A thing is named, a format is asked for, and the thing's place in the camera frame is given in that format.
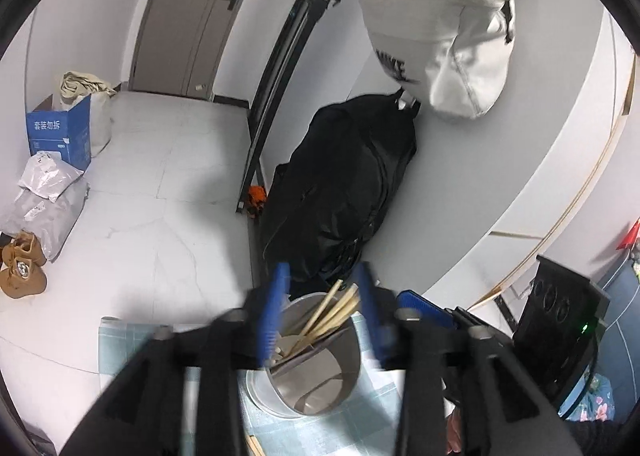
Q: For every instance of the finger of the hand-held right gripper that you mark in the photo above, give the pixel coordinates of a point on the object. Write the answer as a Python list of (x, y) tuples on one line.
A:
[(425, 303)]

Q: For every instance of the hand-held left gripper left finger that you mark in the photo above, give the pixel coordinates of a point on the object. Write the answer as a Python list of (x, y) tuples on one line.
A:
[(272, 318)]

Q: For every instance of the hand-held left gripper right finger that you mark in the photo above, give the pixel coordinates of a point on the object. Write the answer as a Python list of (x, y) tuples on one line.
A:
[(374, 318)]

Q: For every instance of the wooden chopstick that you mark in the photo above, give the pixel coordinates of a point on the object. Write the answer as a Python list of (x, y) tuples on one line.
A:
[(327, 301), (255, 447), (347, 312), (345, 297)]

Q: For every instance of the white utensil holder cup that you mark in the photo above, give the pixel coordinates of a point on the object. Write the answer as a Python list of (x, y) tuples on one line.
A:
[(325, 386)]

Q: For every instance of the floral cloth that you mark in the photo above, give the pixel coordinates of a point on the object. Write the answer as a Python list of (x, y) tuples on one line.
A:
[(597, 398)]

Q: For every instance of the small red object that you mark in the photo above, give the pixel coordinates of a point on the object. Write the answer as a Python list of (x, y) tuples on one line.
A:
[(631, 235)]

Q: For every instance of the small orange object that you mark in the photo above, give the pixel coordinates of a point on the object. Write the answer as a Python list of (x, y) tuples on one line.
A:
[(257, 196)]

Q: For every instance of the blue checked tablecloth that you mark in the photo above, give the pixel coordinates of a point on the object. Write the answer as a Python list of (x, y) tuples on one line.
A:
[(130, 336)]

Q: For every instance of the black duffel bag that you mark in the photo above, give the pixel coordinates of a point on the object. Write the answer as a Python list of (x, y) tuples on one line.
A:
[(345, 176)]

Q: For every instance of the grey plastic parcel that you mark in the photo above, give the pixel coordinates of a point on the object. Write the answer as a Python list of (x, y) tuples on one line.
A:
[(45, 226)]

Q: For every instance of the brown shoe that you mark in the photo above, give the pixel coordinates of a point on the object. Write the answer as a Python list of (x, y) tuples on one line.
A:
[(25, 246), (22, 281)]

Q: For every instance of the white canvas tote bag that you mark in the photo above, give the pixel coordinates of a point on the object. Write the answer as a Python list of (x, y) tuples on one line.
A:
[(440, 46)]

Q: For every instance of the white plastic parcel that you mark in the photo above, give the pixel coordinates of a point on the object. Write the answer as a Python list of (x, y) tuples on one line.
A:
[(50, 176)]

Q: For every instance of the beige tote bag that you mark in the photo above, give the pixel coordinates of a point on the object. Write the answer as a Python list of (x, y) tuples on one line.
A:
[(100, 116)]

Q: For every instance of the blue cardboard box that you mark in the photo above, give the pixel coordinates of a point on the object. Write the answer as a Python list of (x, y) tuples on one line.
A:
[(60, 134)]

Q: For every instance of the grey door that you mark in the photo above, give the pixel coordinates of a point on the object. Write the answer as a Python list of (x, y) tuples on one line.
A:
[(185, 21)]

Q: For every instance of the black metal frame rail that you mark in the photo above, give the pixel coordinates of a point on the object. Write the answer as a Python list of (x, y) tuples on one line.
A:
[(280, 61)]

